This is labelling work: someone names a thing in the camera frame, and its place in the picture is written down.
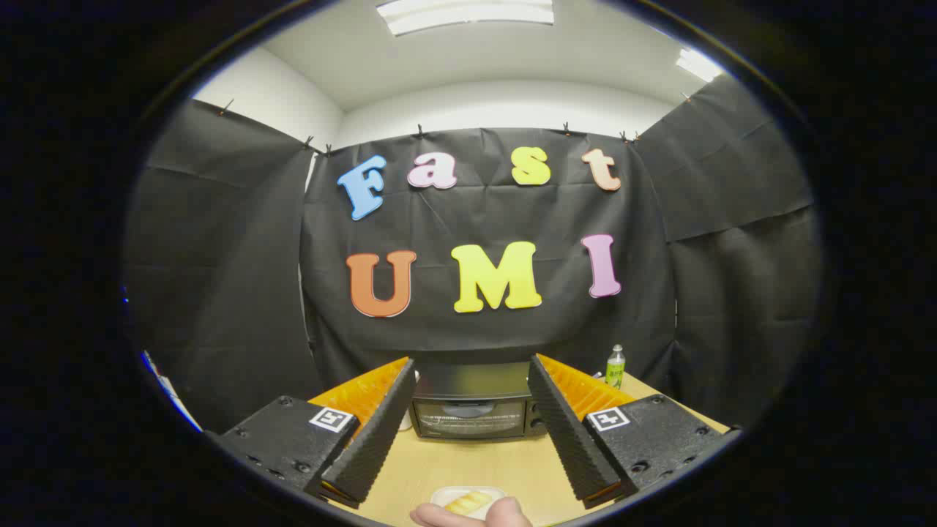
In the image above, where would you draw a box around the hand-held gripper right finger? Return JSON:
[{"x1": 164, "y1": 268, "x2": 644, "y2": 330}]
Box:
[{"x1": 527, "y1": 354, "x2": 742, "y2": 509}]

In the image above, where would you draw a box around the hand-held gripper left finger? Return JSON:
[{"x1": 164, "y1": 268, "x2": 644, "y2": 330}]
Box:
[{"x1": 209, "y1": 356, "x2": 418, "y2": 509}]

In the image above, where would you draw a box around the black toaster oven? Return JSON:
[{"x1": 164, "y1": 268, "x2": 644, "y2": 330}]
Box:
[{"x1": 408, "y1": 362, "x2": 548, "y2": 440}]

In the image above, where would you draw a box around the golden bread roll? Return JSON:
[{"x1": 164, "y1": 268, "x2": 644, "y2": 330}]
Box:
[{"x1": 444, "y1": 491, "x2": 493, "y2": 515}]

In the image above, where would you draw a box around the white slot toaster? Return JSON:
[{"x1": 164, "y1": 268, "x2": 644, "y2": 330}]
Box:
[{"x1": 398, "y1": 370, "x2": 420, "y2": 432}]

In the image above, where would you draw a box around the green drink bottle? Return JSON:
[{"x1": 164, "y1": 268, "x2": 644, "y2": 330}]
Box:
[{"x1": 605, "y1": 344, "x2": 627, "y2": 390}]

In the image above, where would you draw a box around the small white plate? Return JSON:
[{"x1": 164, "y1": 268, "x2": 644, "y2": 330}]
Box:
[{"x1": 430, "y1": 486, "x2": 507, "y2": 521}]

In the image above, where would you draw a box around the small ceiling light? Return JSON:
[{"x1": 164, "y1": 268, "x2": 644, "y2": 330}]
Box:
[{"x1": 675, "y1": 48, "x2": 725, "y2": 83}]

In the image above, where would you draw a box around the long ceiling light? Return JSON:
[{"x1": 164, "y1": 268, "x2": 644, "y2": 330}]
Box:
[{"x1": 376, "y1": 0, "x2": 555, "y2": 37}]

